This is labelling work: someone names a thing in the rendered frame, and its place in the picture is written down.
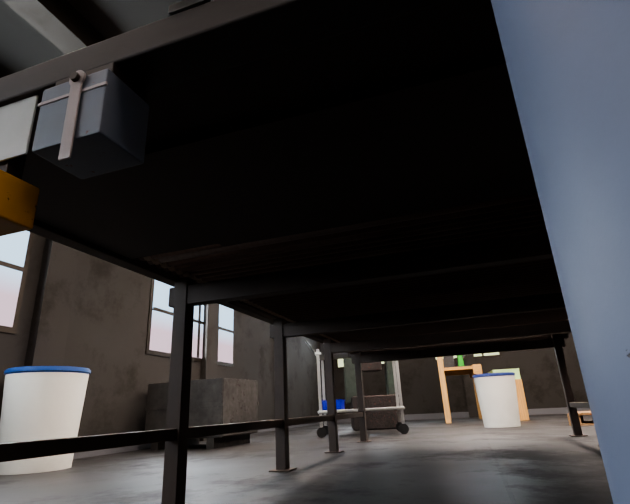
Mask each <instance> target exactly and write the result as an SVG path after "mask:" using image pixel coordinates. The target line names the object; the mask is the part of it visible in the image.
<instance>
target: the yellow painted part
mask: <svg viewBox="0 0 630 504"><path fill-rule="evenodd" d="M26 156H27V154H26V155H23V156H19V157H16V158H12V159H9V160H5V161H2V162H0V236H4V235H8V234H13V233H17V232H22V231H26V230H31V229H32V228H33V224H34V218H35V213H36V207H37V202H38V196H39V191H40V190H39V188H37V187H35V186H33V185H31V184H29V183H27V182H25V181H23V180H22V176H23V171H24V166H25V161H26Z"/></svg>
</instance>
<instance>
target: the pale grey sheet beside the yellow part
mask: <svg viewBox="0 0 630 504"><path fill-rule="evenodd" d="M38 98H39V95H34V96H31V97H28V98H25V99H22V100H20V101H17V102H14V103H11V104H8V105H5V106H2V107H0V162H2V161H5V160H9V159H12V158H16V157H19V156H23V155H26V154H27V153H28V148H29V143H30V138H31V133H32V128H33V123H34V118H35V113H36V108H37V103H38Z"/></svg>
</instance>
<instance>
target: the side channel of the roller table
mask: <svg viewBox="0 0 630 504"><path fill-rule="evenodd" d="M26 231H29V232H31V233H34V234H36V235H39V236H42V237H44V238H47V239H49V240H52V241H55V242H57V243H60V244H63V245H65V246H68V247H70V248H73V249H76V250H78V251H81V252H84V253H86V254H89V255H91V256H94V257H97V258H99V259H102V260H105V261H107V262H110V263H112V264H115V265H118V266H120V267H123V268H126V269H128V270H131V271H133V272H136V273H139V274H141V275H144V276H147V277H149V278H152V279H154V280H157V281H160V282H162V283H165V284H167V285H170V286H173V287H175V279H178V278H180V277H179V276H178V274H176V275H173V274H172V273H171V271H168V272H166V271H164V269H163V268H157V267H156V265H155V264H154V265H149V264H148V263H147V261H140V260H139V258H136V259H130V258H127V257H125V256H122V255H120V254H117V253H115V252H113V251H110V250H108V249H105V248H103V247H101V246H98V245H96V244H93V243H91V242H89V241H86V240H84V239H81V238H79V237H76V236H74V235H72V234H69V233H67V232H64V231H62V230H60V229H57V228H55V227H52V226H50V225H48V224H45V223H43V222H40V221H38V220H35V219H34V224H33V228H32V229H31V230H26ZM217 304H220V305H223V306H225V307H228V308H230V309H233V310H236V311H238V312H241V313H244V314H246V315H249V316H251V317H254V318H257V319H259V320H262V321H265V322H267V323H270V324H272V325H274V319H278V318H277V317H274V316H271V315H270V314H269V315H268V314H267V313H264V312H263V311H262V312H261V311H260V310H257V309H256V308H252V307H249V306H248V305H245V304H244V303H240V302H239V301H229V302H222V303H217ZM304 337H306V338H309V339H312V340H314V341H317V342H320V343H322V344H324V341H323V340H324V339H325V338H323V337H321V336H319V335H308V336H304Z"/></svg>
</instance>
